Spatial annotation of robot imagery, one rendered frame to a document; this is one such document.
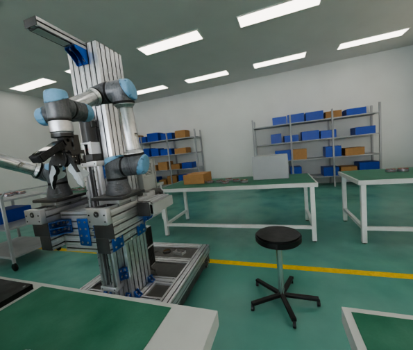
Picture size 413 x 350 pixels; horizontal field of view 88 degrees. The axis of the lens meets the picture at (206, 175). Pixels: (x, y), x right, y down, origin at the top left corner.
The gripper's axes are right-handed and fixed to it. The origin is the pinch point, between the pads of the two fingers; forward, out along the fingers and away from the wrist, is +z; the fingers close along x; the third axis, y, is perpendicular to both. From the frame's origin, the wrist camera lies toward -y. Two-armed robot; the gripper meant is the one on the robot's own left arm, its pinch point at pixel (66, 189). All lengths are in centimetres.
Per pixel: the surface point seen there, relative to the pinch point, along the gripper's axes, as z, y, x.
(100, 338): 40.2, -16.4, -23.7
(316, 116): -71, 576, -182
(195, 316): 40, -4, -47
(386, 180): 42, 215, -185
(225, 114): -122, 637, 68
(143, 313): 40, -6, -30
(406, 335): 40, 0, -100
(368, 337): 40, -2, -91
